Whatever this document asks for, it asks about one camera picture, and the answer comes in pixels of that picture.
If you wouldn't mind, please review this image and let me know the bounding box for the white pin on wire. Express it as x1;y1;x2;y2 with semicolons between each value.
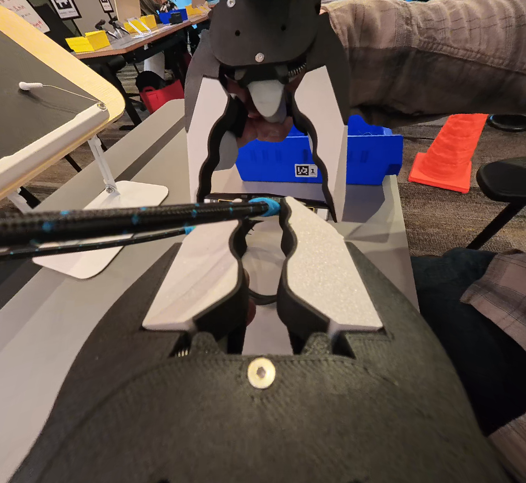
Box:
18;81;107;111

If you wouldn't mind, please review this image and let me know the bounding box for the person's right hand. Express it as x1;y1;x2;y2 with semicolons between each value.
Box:
228;80;307;143

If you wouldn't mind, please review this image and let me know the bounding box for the blue storage bin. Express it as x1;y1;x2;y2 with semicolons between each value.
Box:
235;114;404;186

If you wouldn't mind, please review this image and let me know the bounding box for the green plug braided HDMI cable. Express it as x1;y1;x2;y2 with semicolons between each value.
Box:
0;197;283;263

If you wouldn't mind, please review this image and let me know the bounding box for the person's dark clothing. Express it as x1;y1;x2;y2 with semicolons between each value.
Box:
411;248;526;438

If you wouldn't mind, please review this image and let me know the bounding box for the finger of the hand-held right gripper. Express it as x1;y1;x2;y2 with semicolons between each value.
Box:
187;77;247;205
291;65;348;223

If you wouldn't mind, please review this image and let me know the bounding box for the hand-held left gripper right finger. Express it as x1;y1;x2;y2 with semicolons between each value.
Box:
276;197;385;352

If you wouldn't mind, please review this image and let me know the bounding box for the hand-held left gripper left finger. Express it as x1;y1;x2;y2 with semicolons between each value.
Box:
142;220;250;342

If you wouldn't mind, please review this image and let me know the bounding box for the black HDMI switch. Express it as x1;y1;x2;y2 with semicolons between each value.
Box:
203;192;330;222

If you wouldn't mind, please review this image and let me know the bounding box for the red bag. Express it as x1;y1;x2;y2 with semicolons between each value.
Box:
139;78;185;115

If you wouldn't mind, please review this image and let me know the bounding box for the orange traffic cone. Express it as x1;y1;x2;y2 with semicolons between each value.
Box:
408;113;490;194

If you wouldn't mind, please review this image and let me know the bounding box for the white bracket bar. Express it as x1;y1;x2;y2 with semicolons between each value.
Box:
0;104;111;196

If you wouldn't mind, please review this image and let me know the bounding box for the black office chair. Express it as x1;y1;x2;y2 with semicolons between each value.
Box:
466;158;526;250

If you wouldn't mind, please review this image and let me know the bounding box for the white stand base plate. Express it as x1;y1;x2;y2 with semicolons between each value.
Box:
32;180;170;280

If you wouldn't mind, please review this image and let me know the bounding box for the grey divider panel tan edge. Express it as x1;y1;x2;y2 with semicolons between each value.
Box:
0;6;126;171

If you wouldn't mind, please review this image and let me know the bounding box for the long wooden workbench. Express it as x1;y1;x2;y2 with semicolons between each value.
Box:
72;11;211;61

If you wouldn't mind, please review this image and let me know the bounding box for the black switch pigtail cable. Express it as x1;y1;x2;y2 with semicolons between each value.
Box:
247;290;280;308

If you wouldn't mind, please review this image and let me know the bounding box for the small yellow bin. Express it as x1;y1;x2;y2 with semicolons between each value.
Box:
123;15;158;35
66;31;112;52

